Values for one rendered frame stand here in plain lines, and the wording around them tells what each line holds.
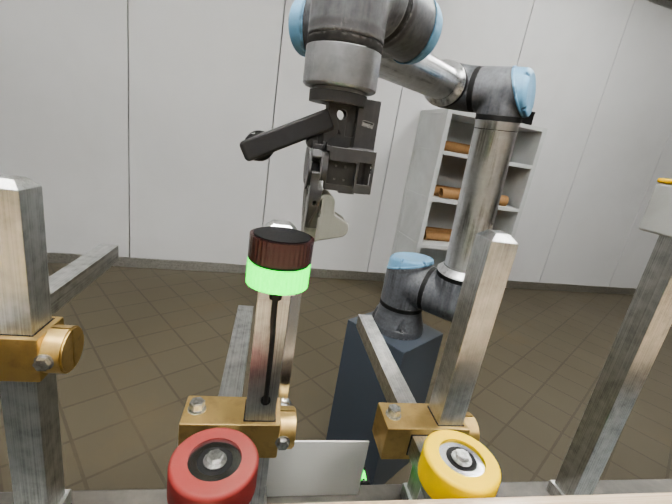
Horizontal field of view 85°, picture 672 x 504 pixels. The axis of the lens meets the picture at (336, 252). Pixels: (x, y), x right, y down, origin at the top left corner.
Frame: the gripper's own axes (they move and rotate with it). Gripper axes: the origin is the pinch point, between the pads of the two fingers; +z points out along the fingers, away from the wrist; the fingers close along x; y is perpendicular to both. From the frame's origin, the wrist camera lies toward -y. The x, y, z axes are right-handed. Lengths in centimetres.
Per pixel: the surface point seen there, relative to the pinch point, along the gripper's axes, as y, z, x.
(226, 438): -7.2, 14.8, -18.3
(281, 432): -1.3, 19.8, -12.3
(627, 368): 45.4, 10.0, -11.4
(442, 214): 152, 38, 270
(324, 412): 27, 106, 90
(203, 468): -8.8, 15.1, -21.4
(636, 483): 64, 37, -7
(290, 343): -0.7, 12.4, -4.4
